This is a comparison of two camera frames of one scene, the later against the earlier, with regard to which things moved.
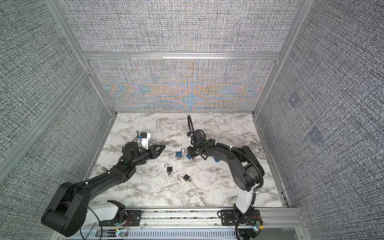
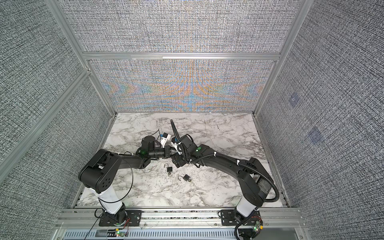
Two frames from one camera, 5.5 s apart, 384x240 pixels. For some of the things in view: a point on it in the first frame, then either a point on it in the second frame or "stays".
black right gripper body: x=192 y=151 → x=178 y=159
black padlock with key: x=169 y=169 stays
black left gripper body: x=152 y=156 → x=166 y=152
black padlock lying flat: x=186 y=177 stays
